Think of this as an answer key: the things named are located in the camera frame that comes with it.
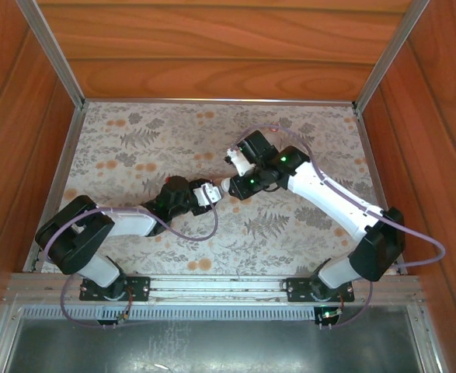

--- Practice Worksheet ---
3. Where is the shiny metal sheet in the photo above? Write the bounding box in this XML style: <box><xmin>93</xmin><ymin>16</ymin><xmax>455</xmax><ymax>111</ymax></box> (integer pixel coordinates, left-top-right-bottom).
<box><xmin>5</xmin><ymin>318</ymin><xmax>425</xmax><ymax>373</ymax></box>

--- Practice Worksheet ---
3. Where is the small circuit board green light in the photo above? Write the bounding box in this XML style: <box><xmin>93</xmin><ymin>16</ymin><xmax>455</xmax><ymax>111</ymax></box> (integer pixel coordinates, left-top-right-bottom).
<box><xmin>313</xmin><ymin>305</ymin><xmax>346</xmax><ymax>331</ymax></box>

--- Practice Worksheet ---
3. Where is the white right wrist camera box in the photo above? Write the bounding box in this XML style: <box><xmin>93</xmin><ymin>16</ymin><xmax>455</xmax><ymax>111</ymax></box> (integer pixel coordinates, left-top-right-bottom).
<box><xmin>223</xmin><ymin>146</ymin><xmax>258</xmax><ymax>176</ymax></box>

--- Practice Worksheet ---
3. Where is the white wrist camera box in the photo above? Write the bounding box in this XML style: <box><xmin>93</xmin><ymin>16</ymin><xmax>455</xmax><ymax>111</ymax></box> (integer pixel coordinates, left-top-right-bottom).
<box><xmin>193</xmin><ymin>180</ymin><xmax>222</xmax><ymax>207</ymax></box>
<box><xmin>223</xmin><ymin>146</ymin><xmax>258</xmax><ymax>176</ymax></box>

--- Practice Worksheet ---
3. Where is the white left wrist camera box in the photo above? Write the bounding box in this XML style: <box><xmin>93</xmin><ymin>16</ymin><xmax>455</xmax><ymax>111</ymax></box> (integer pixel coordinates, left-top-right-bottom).
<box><xmin>193</xmin><ymin>180</ymin><xmax>222</xmax><ymax>207</ymax></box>

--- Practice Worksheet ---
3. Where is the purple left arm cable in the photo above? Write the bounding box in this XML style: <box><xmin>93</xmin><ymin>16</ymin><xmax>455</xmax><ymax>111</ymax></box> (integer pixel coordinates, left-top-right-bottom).
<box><xmin>43</xmin><ymin>192</ymin><xmax>220</xmax><ymax>329</ymax></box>

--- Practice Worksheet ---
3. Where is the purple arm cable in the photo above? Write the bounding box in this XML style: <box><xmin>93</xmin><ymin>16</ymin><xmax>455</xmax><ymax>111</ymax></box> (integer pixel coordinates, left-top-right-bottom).
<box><xmin>43</xmin><ymin>192</ymin><xmax>220</xmax><ymax>329</ymax></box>
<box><xmin>229</xmin><ymin>123</ymin><xmax>446</xmax><ymax>330</ymax></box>

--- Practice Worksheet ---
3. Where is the aluminium back rail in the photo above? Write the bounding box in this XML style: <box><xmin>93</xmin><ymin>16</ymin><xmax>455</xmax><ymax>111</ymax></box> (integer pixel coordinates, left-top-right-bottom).
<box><xmin>82</xmin><ymin>97</ymin><xmax>356</xmax><ymax>106</ymax></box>

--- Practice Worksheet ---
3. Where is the aluminium front rail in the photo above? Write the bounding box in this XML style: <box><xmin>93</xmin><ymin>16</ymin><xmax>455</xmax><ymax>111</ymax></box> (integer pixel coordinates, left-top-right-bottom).
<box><xmin>2</xmin><ymin>271</ymin><xmax>423</xmax><ymax>308</ymax></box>

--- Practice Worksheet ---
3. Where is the aluminium side rail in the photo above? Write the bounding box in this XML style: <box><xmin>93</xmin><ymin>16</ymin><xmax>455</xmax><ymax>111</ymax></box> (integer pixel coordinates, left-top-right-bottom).
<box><xmin>353</xmin><ymin>107</ymin><xmax>409</xmax><ymax>275</ymax></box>
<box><xmin>22</xmin><ymin>106</ymin><xmax>87</xmax><ymax>274</ymax></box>

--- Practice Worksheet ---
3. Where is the grey slotted cable duct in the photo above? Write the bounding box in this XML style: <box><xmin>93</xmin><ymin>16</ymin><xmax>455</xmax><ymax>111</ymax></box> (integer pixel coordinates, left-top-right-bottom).
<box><xmin>17</xmin><ymin>304</ymin><xmax>411</xmax><ymax>322</ymax></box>

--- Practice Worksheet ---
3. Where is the small brown wire connector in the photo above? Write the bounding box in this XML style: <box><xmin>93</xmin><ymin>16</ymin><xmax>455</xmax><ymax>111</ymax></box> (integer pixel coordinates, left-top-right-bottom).
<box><xmin>117</xmin><ymin>287</ymin><xmax>134</xmax><ymax>323</ymax></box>

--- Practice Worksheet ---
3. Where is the aluminium frame post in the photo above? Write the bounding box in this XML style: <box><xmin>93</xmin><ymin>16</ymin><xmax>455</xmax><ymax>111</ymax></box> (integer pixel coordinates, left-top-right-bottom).
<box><xmin>16</xmin><ymin>0</ymin><xmax>87</xmax><ymax>112</ymax></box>
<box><xmin>352</xmin><ymin>0</ymin><xmax>433</xmax><ymax>113</ymax></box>

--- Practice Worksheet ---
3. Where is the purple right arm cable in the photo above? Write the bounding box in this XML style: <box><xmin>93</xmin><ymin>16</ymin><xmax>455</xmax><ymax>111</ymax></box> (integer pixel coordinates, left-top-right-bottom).
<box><xmin>229</xmin><ymin>123</ymin><xmax>446</xmax><ymax>330</ymax></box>

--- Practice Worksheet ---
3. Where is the aluminium lower frame bar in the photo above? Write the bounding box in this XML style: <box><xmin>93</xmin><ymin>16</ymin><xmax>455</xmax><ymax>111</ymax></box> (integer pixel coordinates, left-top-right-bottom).
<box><xmin>405</xmin><ymin>305</ymin><xmax>448</xmax><ymax>373</ymax></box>
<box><xmin>0</xmin><ymin>302</ymin><xmax>23</xmax><ymax>373</ymax></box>

